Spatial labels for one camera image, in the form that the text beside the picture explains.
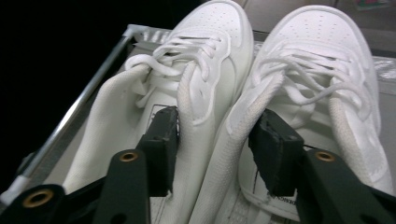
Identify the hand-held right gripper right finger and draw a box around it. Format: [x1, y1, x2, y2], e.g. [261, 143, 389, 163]
[247, 108, 306, 197]

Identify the white lace-up sneaker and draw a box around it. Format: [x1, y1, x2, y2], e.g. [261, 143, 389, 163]
[189, 4, 395, 224]
[62, 0, 255, 224]

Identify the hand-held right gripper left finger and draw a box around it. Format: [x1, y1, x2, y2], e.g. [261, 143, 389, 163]
[135, 105, 180, 198]

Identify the metal frame shoe rack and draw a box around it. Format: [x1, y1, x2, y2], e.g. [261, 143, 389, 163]
[0, 23, 396, 216]

